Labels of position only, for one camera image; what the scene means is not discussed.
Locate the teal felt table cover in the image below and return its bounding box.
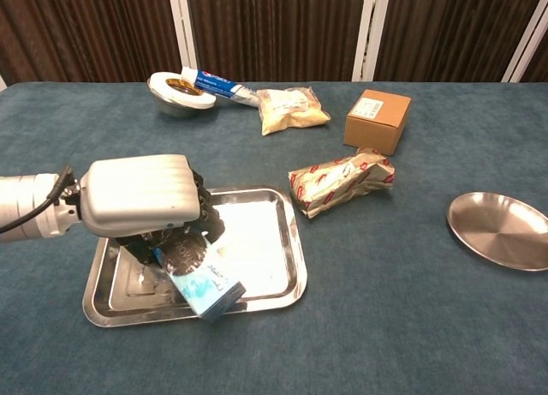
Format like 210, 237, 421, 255
0, 81, 548, 395

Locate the clear bag of yellow snacks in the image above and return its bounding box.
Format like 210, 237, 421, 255
255, 86, 332, 137

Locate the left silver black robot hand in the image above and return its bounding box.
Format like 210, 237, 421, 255
79, 153, 227, 266

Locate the brown cardboard box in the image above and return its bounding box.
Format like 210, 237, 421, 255
342, 89, 412, 157

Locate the blue cookie box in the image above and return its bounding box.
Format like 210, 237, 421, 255
153, 234, 247, 323

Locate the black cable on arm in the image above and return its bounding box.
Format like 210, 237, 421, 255
0, 164, 74, 234

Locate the blue white toothpaste tube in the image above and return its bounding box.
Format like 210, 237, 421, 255
180, 67, 262, 110

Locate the gold red snack packet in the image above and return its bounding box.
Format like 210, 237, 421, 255
288, 147, 396, 219

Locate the round steel plate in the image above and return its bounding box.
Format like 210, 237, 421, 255
446, 191, 548, 272

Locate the small steel bowl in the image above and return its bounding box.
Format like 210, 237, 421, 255
146, 75, 215, 118

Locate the rectangular steel tray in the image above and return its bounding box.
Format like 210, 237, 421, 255
81, 186, 308, 329

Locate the brown pleated partition panel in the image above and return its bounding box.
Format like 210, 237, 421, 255
351, 0, 548, 83
503, 0, 548, 84
0, 0, 199, 87
183, 0, 378, 83

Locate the white tape roll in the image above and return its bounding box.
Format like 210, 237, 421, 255
149, 70, 217, 111

